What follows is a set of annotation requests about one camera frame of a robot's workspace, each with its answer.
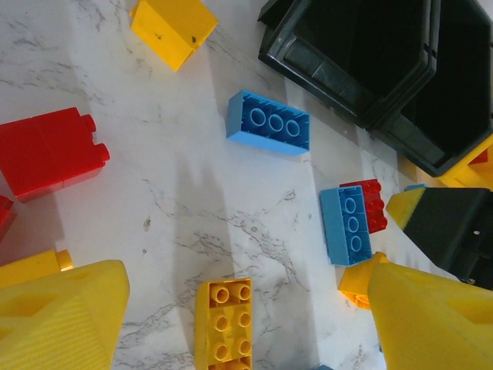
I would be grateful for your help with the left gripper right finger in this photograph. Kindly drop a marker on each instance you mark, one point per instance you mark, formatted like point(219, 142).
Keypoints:
point(431, 327)

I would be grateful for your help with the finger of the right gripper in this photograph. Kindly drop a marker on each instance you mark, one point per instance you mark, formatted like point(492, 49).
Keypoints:
point(443, 223)

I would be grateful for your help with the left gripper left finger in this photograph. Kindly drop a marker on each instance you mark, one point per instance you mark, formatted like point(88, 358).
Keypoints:
point(58, 320)

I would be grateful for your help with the red lego brick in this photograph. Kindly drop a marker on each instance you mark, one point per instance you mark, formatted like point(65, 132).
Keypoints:
point(480, 159)
point(69, 146)
point(23, 162)
point(5, 216)
point(375, 208)

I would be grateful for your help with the long yellow lego brick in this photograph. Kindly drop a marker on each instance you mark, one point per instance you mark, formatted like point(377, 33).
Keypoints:
point(227, 327)

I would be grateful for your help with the small blue lego brick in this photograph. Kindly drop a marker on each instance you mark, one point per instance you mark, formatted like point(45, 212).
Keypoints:
point(415, 188)

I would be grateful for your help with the yellow plastic bin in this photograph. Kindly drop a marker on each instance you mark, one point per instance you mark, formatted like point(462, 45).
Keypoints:
point(454, 178)

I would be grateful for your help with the black plastic bin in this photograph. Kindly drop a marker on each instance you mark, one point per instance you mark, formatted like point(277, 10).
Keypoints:
point(462, 77)
point(346, 38)

